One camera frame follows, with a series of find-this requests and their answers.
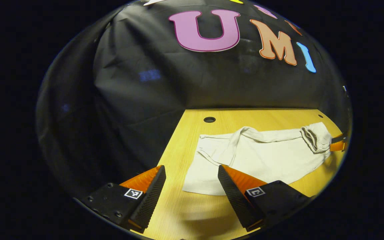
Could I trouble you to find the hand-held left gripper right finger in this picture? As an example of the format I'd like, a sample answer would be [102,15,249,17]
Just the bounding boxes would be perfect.
[217,164,311,233]

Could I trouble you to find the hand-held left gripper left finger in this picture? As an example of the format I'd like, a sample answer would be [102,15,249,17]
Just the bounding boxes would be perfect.
[75,165,167,234]

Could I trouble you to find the cream white jeans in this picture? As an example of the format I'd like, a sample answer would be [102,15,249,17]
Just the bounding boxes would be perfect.
[182,122,332,196]

